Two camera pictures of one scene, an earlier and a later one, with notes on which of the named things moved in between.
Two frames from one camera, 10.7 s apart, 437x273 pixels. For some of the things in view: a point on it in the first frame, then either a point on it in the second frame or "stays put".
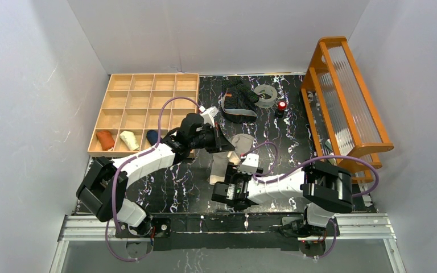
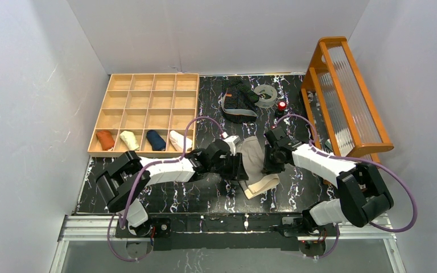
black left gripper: (218, 137) -> (239, 167)
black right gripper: (218, 193) -> (267, 160)
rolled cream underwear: (128, 137) stays put
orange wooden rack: (345, 124) stays put
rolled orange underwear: (106, 139) stays put
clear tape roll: (266, 103) stays put
